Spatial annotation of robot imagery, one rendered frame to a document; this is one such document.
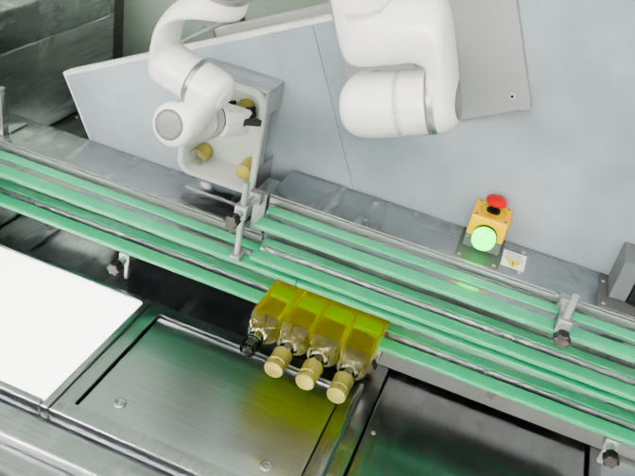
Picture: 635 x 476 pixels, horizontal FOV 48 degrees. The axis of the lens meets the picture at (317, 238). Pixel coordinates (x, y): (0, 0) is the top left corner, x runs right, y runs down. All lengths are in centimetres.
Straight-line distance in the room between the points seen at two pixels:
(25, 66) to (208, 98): 103
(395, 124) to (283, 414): 59
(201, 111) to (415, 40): 37
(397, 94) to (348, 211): 43
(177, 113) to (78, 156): 53
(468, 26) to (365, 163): 34
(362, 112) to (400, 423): 66
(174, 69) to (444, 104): 43
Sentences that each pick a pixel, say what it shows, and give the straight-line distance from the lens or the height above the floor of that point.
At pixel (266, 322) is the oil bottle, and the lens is 129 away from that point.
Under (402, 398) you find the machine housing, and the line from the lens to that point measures 149.
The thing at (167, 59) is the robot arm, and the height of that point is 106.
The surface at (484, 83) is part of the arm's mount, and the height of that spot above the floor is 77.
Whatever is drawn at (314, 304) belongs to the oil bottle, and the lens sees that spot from 134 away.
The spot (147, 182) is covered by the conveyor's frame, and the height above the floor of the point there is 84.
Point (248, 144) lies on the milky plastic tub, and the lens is 151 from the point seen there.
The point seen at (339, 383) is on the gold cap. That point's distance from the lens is 122.
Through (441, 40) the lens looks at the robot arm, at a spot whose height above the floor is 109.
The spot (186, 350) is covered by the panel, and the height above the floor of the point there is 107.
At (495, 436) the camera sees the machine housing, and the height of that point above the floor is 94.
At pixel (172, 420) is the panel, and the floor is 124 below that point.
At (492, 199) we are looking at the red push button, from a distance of 136.
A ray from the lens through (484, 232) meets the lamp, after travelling 134.
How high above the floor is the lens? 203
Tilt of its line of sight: 55 degrees down
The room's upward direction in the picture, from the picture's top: 143 degrees counter-clockwise
